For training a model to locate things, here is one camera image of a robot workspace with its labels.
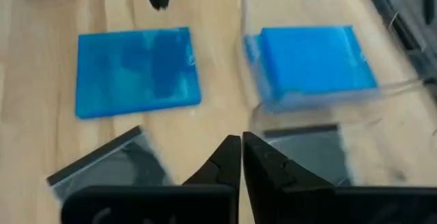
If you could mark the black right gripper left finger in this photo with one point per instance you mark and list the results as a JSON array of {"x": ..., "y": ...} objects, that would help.
[{"x": 222, "y": 169}]

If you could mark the clear plastic bin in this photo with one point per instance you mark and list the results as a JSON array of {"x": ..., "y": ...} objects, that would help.
[
  {"x": 362, "y": 155},
  {"x": 392, "y": 19}
]

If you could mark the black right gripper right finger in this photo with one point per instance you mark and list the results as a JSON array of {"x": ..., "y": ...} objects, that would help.
[{"x": 273, "y": 183}]

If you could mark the blue packet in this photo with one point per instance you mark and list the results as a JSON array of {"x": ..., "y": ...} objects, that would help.
[{"x": 136, "y": 73}]

